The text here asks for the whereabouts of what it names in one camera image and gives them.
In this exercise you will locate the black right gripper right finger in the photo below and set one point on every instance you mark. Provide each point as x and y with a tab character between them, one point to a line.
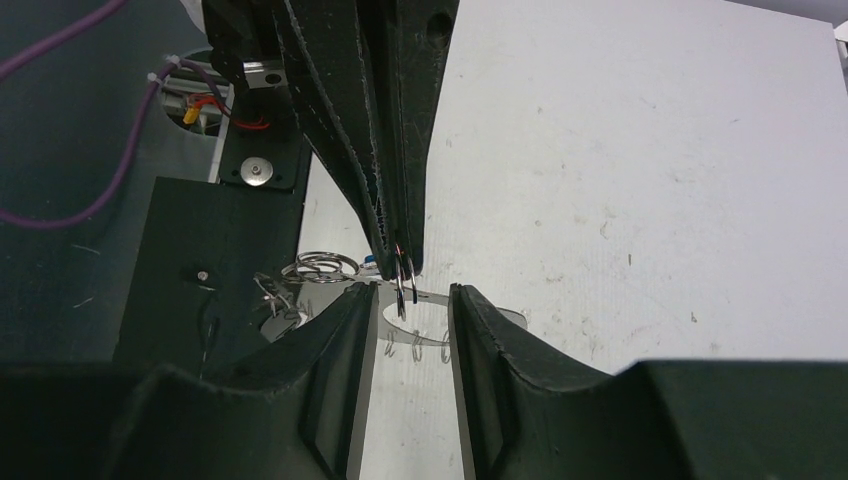
528	411

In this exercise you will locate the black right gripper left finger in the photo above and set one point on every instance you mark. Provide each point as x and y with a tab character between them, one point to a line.
296	409

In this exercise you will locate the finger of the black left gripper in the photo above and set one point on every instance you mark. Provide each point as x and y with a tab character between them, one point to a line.
420	37
331	88

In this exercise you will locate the steel oval key holder plate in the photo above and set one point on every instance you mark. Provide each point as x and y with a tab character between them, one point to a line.
305	288

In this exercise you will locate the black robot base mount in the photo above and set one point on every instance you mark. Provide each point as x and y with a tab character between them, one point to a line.
193	301

